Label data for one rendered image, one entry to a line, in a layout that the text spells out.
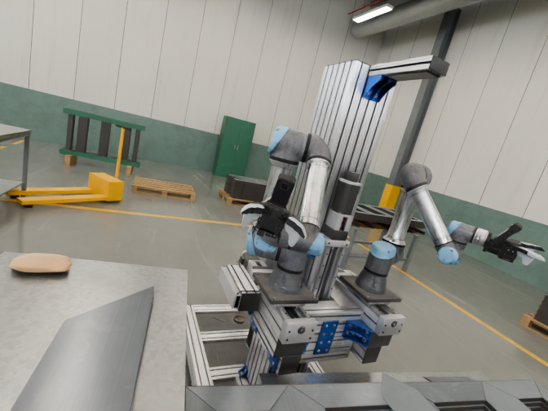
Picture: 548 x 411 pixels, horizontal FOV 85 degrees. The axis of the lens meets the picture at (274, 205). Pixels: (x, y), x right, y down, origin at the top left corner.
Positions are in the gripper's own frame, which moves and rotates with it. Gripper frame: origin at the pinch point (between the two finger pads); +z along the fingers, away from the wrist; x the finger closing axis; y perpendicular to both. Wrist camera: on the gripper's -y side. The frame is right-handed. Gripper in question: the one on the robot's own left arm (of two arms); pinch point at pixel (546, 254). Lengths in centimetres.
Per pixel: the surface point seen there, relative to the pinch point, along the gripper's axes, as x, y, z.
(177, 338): 119, 25, -72
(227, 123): -481, 41, -772
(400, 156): -836, 53, -334
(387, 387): 58, 51, -28
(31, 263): 140, 18, -119
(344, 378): 47, 72, -47
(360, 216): -245, 94, -176
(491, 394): 21, 56, 2
